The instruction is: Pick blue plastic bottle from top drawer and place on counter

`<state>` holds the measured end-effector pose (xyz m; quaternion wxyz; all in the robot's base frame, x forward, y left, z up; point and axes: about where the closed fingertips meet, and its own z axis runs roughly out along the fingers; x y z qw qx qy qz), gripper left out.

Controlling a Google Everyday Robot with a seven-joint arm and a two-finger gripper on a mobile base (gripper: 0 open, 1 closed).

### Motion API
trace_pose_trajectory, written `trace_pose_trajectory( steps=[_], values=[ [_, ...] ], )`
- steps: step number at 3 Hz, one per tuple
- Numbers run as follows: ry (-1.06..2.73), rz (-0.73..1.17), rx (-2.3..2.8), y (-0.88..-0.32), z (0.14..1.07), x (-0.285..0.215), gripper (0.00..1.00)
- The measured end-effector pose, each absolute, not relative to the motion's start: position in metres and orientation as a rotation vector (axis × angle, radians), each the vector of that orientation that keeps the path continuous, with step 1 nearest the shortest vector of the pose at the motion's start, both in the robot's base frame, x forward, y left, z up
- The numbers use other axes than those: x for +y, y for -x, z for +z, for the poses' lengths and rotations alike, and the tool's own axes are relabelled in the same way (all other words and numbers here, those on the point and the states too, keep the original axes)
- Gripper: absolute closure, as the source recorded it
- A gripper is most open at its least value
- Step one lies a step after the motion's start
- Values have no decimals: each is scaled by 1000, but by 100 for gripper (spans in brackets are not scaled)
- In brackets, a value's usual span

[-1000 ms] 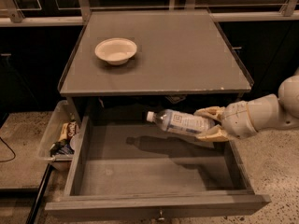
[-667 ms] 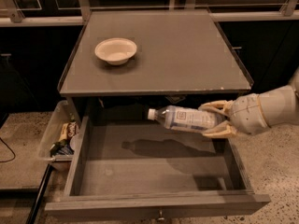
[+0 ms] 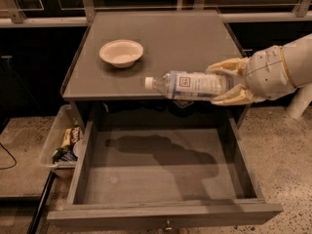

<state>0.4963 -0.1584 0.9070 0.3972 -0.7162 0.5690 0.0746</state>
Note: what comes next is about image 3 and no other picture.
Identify snack bag in bin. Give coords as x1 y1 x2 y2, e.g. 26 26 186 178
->
61 127 83 147

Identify blue plastic water bottle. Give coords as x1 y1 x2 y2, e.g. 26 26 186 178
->
145 71 234 101

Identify metal railing frame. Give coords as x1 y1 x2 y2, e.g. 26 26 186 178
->
0 0 312 27

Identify open grey top drawer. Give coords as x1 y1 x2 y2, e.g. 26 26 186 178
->
48 119 282 231

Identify dark snack packet in bin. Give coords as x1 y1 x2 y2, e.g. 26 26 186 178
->
53 145 77 163

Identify clear plastic storage bin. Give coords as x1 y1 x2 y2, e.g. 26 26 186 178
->
40 104 82 178

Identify white paper bowl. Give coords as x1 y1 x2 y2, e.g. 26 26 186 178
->
98 39 143 68

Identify black cable on floor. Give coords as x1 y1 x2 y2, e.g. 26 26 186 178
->
0 142 18 171

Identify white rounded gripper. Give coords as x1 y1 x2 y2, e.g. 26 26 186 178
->
206 46 296 106

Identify grey cabinet with counter top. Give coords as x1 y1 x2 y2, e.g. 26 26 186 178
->
62 11 245 126

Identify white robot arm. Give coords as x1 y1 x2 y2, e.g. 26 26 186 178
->
206 34 312 119

